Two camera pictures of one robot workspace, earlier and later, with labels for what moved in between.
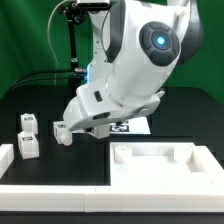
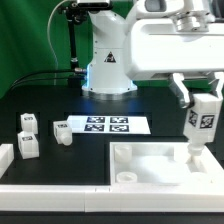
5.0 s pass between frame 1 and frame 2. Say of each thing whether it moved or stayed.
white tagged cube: stayed
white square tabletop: stayed
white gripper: moved
